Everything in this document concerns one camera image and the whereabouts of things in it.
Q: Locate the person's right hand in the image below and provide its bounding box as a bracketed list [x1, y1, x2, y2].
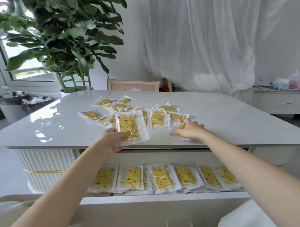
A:
[175, 117, 206, 141]

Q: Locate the person's left hand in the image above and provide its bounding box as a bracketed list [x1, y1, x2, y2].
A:
[98, 127, 133, 156]

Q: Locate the yellow patterned packet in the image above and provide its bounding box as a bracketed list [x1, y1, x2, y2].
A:
[168, 125, 191, 142]
[115, 109, 150, 146]

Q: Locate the person's right forearm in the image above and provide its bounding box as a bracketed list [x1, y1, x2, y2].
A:
[199, 125, 300, 227]

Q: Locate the person's left forearm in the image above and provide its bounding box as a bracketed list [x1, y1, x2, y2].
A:
[0, 136, 115, 227]

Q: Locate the pile of yellow packets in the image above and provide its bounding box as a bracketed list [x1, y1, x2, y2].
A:
[78, 92, 190, 133]

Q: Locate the row of yellow packets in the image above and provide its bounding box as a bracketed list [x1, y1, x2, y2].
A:
[86, 160, 243, 197]

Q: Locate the white drawer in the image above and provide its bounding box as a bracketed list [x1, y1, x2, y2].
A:
[77, 147, 252, 206]

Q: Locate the white plant pot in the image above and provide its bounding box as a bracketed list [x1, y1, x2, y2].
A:
[59, 86, 87, 98]

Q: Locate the white fluted table base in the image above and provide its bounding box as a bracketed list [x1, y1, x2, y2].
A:
[249, 146, 298, 167]
[15, 146, 80, 195]

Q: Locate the black mesh waste bin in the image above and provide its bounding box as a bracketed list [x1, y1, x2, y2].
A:
[21, 96, 53, 114]

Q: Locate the white sheer curtain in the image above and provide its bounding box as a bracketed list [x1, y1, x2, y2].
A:
[138, 0, 293, 101]

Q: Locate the white side cabinet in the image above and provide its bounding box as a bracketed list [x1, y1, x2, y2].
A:
[252, 84, 300, 117]

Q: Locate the grey waste bin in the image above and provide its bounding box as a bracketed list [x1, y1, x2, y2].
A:
[0, 91, 31, 124]

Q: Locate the white framed window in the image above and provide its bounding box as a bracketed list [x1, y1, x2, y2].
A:
[0, 0, 56, 85]

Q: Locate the green leafy potted plant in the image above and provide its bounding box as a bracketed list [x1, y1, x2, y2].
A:
[0, 0, 130, 94]

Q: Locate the clear plastic bottle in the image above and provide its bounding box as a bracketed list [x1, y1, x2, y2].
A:
[0, 86, 14, 99]

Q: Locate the pink plastic bag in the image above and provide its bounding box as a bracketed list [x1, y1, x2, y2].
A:
[288, 71, 300, 89]

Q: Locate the person's beige clothing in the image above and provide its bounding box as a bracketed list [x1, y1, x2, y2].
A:
[0, 194, 46, 227]

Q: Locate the wooden picture frame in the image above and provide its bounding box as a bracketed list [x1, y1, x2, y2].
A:
[107, 77, 161, 94]

